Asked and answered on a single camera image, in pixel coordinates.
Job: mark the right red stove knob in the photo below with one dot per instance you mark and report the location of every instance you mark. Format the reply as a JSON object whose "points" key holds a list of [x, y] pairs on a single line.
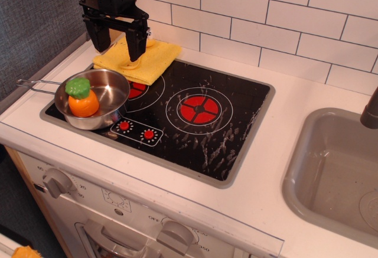
{"points": [[148, 134]]}

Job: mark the grey faucet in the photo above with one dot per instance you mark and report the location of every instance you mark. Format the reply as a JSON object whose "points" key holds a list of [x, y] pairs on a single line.
{"points": [[369, 117]]}

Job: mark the left red stove knob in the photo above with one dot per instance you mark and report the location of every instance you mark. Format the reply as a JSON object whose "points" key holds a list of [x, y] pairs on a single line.
{"points": [[124, 125]]}

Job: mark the orange object at corner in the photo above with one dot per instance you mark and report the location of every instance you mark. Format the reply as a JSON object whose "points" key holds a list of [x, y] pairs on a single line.
{"points": [[25, 252]]}

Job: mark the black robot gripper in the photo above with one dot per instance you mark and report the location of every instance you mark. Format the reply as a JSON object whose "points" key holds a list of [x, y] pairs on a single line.
{"points": [[100, 15]]}

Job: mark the yellow folded cloth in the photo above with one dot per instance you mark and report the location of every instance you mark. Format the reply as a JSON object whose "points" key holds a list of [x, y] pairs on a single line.
{"points": [[147, 68]]}

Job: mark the right grey oven knob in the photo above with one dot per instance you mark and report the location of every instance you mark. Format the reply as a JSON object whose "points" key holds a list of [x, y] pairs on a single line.
{"points": [[176, 237]]}

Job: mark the grey toy sink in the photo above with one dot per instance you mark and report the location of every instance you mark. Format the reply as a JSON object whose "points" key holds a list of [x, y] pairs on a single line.
{"points": [[331, 180]]}

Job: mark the left grey oven knob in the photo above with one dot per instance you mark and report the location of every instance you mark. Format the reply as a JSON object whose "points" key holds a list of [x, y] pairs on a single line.
{"points": [[56, 182]]}

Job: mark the silver oven door handle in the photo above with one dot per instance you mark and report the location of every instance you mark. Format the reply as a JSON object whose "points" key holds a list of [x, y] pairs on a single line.
{"points": [[117, 242]]}

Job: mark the grey oven knob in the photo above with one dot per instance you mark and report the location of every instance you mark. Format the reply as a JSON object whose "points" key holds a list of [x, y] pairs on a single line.
{"points": [[56, 182], [176, 237]]}

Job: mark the orange toy carrot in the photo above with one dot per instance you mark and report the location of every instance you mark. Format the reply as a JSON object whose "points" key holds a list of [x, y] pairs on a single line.
{"points": [[83, 101]]}

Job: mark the red stove knob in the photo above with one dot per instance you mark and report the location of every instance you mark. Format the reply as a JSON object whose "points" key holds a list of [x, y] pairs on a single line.
{"points": [[148, 134], [124, 125]]}

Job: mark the black toy stovetop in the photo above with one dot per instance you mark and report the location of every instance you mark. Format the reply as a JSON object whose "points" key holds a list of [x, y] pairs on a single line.
{"points": [[204, 122]]}

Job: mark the small steel pan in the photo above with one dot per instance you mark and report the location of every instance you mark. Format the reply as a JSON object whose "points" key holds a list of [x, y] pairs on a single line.
{"points": [[112, 90]]}

